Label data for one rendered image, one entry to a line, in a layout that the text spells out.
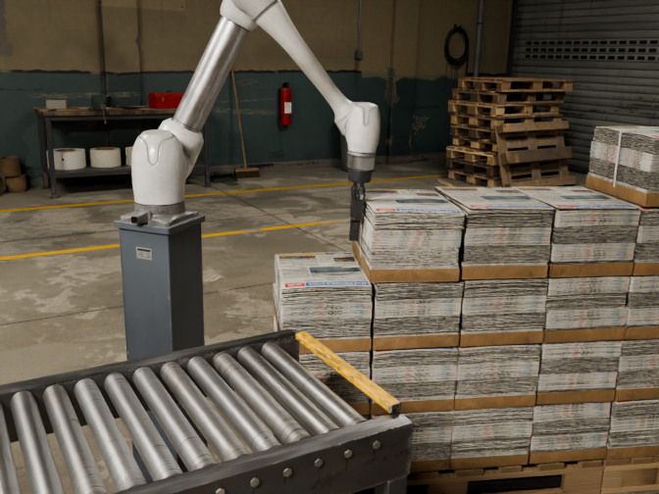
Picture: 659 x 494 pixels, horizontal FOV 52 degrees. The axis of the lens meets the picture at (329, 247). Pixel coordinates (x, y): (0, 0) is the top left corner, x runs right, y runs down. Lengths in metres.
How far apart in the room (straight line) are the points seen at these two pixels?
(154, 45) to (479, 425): 6.98
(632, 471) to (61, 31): 7.24
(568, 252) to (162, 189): 1.29
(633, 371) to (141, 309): 1.68
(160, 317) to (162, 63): 6.64
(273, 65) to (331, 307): 7.25
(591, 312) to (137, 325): 1.50
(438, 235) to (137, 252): 0.94
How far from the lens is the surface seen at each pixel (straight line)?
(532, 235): 2.25
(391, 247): 2.10
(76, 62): 8.45
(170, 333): 2.22
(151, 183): 2.13
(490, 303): 2.27
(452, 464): 2.49
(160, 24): 8.68
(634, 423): 2.72
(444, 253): 2.14
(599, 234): 2.35
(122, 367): 1.68
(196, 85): 2.31
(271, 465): 1.29
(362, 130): 2.14
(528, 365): 2.40
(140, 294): 2.24
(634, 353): 2.58
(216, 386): 1.56
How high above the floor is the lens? 1.51
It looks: 16 degrees down
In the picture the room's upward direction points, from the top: 1 degrees clockwise
